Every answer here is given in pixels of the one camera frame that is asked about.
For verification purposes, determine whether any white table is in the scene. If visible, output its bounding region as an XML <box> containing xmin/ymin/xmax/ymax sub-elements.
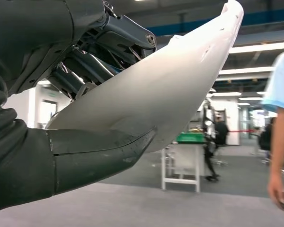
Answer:
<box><xmin>161</xmin><ymin>142</ymin><xmax>205</xmax><ymax>192</ymax></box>

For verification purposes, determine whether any ceiling light strip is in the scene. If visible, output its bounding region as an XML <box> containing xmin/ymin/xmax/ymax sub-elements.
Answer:
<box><xmin>206</xmin><ymin>91</ymin><xmax>242</xmax><ymax>97</ymax></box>
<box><xmin>229</xmin><ymin>41</ymin><xmax>284</xmax><ymax>54</ymax></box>
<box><xmin>218</xmin><ymin>66</ymin><xmax>276</xmax><ymax>76</ymax></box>

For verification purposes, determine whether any person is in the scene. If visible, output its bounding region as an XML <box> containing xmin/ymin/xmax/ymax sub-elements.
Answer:
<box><xmin>258</xmin><ymin>117</ymin><xmax>276</xmax><ymax>152</ymax></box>
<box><xmin>261</xmin><ymin>48</ymin><xmax>284</xmax><ymax>211</ymax></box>
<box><xmin>202</xmin><ymin>111</ymin><xmax>230</xmax><ymax>183</ymax></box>

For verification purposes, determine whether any red barrier belt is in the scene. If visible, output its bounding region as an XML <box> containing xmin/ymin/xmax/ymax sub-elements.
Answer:
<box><xmin>229</xmin><ymin>129</ymin><xmax>255</xmax><ymax>134</ymax></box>

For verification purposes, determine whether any green bin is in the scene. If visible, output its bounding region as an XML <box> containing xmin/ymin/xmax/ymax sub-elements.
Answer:
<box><xmin>175</xmin><ymin>132</ymin><xmax>206</xmax><ymax>145</ymax></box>

